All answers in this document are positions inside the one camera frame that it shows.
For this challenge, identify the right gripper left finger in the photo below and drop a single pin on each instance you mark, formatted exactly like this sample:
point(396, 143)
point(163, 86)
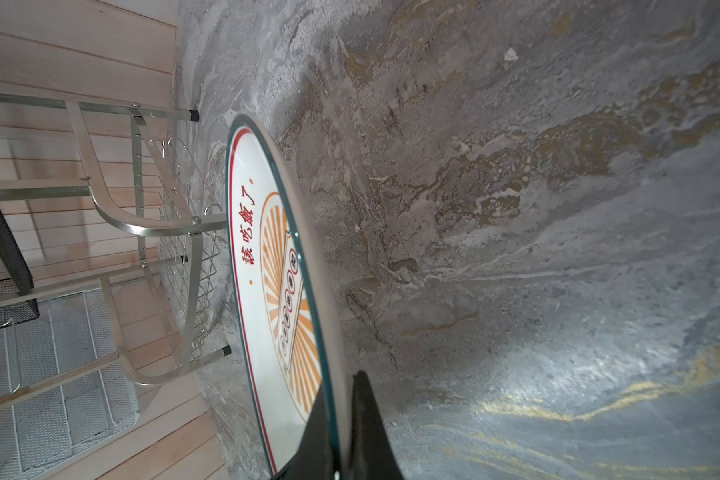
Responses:
point(314, 458)

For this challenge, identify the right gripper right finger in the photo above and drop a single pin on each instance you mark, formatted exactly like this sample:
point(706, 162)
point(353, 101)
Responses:
point(371, 453)

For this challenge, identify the large orange sunburst plate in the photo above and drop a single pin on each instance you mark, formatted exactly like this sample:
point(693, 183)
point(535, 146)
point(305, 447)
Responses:
point(287, 316)

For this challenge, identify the stainless steel dish rack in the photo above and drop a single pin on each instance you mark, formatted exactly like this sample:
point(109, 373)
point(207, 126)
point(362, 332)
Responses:
point(102, 196)

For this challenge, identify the white wire mesh shelf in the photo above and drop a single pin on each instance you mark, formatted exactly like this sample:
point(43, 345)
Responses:
point(62, 388)

